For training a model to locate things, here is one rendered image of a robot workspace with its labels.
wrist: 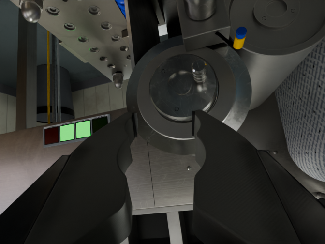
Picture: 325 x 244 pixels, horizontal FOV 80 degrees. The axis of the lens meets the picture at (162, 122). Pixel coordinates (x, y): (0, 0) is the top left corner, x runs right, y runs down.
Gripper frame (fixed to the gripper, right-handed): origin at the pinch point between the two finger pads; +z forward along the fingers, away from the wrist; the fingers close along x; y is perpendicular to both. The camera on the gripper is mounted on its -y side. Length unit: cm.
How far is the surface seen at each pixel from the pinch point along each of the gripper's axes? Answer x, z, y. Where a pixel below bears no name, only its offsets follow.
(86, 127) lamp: -27, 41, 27
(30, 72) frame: -69, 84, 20
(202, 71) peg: 3.5, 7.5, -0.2
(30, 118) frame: -66, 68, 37
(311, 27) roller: 16.1, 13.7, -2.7
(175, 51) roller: 1.2, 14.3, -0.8
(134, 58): -4.2, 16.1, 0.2
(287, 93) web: 22.5, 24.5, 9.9
